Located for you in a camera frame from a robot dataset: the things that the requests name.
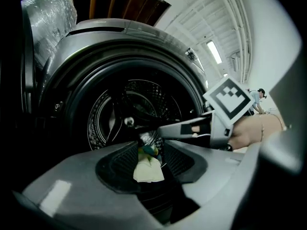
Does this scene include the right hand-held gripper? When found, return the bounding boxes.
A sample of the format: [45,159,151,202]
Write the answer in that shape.
[156,76,255,151]

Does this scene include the person's right forearm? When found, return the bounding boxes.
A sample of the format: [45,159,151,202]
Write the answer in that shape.
[227,115,284,151]

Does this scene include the plastic-wrapped dark bundle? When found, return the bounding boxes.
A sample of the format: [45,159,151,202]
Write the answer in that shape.
[21,0,78,69]

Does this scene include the ceiling light panel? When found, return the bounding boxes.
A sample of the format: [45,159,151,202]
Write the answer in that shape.
[206,39,223,65]

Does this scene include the cream printed clothes piece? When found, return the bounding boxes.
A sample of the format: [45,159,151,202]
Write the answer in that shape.
[132,144,165,184]

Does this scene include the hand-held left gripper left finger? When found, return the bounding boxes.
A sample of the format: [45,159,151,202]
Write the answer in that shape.
[13,139,174,230]

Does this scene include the dark grey washing machine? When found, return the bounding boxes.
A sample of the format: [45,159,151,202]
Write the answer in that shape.
[22,18,212,153]

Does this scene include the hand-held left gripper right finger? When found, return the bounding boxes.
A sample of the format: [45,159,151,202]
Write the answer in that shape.
[164,139,265,225]

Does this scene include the wooden slatted frame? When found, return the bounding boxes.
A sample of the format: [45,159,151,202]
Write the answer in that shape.
[70,0,172,26]

